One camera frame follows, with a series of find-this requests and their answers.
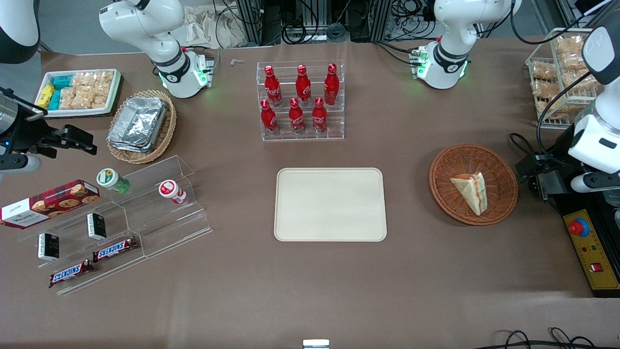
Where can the black yellow emergency stop box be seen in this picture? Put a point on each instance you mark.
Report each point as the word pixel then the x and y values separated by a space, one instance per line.
pixel 593 257

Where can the yellow snack packet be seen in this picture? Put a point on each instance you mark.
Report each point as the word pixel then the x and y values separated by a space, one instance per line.
pixel 44 96

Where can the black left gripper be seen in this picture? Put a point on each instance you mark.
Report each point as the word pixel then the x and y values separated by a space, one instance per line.
pixel 560 150

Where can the green lid cup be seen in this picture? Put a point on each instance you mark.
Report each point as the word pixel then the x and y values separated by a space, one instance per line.
pixel 110 178

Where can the bagged fried snack pack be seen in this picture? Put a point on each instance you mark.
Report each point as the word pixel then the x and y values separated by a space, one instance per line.
pixel 571 43
pixel 579 83
pixel 574 62
pixel 543 71
pixel 547 88

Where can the small black white box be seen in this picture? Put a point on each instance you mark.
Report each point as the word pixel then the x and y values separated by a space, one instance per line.
pixel 97 226
pixel 48 246

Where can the clear acrylic bottle rack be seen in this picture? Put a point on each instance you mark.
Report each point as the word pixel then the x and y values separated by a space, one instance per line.
pixel 300 138

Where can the beige cloth bag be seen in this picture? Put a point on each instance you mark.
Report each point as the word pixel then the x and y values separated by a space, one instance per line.
pixel 213 26

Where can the wrapped triangle sandwich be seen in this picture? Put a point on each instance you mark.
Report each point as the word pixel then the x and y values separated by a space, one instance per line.
pixel 472 193

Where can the Snickers chocolate bar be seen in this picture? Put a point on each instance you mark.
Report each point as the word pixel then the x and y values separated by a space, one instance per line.
pixel 115 249
pixel 71 273

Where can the clear rice cracker pack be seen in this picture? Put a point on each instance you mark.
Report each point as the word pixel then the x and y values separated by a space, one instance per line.
pixel 94 80
pixel 68 98
pixel 92 98

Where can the clear acrylic stepped display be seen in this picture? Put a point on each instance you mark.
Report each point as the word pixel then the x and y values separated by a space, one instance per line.
pixel 164 228

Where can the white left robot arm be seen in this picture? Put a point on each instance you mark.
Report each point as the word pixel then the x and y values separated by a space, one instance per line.
pixel 455 48

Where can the red tartan cookie box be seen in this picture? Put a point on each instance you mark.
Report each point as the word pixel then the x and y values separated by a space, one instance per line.
pixel 48 203

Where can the red cola bottle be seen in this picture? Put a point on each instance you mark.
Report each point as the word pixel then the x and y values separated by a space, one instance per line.
pixel 319 116
pixel 331 85
pixel 296 117
pixel 272 87
pixel 303 86
pixel 268 118

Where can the round brown wicker basket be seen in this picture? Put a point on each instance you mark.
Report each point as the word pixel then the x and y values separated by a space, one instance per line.
pixel 445 189

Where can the beige plastic serving tray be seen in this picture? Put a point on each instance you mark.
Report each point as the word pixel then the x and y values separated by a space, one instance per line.
pixel 330 204

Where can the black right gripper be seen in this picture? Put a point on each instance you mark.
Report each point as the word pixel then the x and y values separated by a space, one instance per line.
pixel 25 136

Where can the red lid cup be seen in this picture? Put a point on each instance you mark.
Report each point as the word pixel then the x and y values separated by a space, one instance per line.
pixel 169 190

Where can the stack of foil trays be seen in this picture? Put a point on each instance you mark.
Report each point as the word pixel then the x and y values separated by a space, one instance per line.
pixel 138 123

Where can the teal snack packet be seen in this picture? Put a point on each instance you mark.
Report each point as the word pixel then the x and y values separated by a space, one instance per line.
pixel 54 100
pixel 62 82

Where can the oval light wicker basket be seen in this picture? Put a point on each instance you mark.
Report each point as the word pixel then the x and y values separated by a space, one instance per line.
pixel 167 131

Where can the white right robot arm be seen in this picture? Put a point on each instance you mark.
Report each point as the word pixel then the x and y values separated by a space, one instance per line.
pixel 145 24

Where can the white rectangular snack tray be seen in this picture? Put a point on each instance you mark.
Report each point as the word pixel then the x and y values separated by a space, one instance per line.
pixel 114 92

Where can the aluminium frame rack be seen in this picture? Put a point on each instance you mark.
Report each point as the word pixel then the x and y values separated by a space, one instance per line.
pixel 310 19

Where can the small clear plastic piece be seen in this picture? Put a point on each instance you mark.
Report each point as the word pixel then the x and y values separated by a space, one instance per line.
pixel 238 62

